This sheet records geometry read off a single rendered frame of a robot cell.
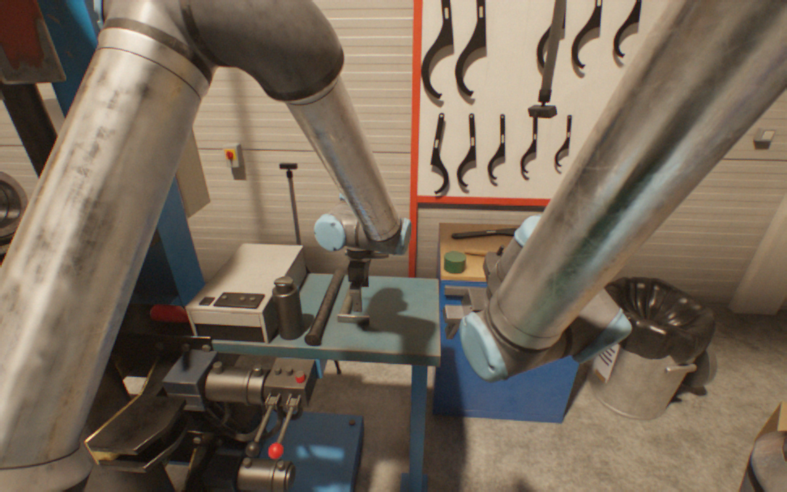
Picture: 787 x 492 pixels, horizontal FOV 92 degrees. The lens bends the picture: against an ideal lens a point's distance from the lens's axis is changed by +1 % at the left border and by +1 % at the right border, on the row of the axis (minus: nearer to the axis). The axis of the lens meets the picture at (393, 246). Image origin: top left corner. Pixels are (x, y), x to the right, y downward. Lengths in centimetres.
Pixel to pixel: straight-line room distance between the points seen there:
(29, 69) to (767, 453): 130
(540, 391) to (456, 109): 176
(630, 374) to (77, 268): 238
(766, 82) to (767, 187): 333
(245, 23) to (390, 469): 203
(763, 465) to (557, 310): 22
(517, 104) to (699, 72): 245
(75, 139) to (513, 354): 52
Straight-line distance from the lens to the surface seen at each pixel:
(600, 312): 59
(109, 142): 49
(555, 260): 38
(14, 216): 124
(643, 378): 249
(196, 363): 135
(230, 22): 49
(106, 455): 135
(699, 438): 283
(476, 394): 228
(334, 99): 55
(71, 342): 48
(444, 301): 185
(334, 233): 93
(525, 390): 229
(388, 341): 123
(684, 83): 30
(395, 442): 229
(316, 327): 124
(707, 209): 349
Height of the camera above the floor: 189
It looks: 28 degrees down
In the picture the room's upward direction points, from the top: straight up
